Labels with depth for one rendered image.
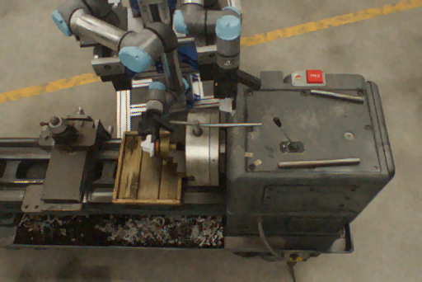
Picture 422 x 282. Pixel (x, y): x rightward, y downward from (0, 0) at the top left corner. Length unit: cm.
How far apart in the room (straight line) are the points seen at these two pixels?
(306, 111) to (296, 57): 185
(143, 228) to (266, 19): 224
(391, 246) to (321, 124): 143
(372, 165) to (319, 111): 27
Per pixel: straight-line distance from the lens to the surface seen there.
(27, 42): 387
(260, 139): 144
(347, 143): 149
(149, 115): 172
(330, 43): 350
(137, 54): 150
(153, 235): 203
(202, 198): 177
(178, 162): 157
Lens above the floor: 252
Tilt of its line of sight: 61 degrees down
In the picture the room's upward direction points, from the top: 5 degrees counter-clockwise
